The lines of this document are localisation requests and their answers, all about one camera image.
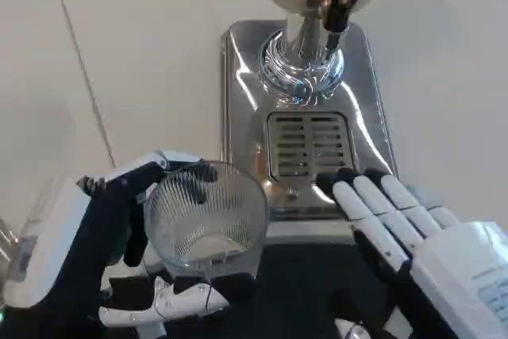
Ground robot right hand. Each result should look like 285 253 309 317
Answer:
316 167 508 339

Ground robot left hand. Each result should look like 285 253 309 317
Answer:
0 150 232 339

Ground clear ribbed glass cup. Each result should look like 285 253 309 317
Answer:
143 160 271 279

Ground steel drip tray grid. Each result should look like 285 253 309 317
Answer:
266 111 352 182

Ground steel drink dispenser, orange tank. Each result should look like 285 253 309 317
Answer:
220 0 400 245

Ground black tap lever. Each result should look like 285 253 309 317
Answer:
323 0 364 49

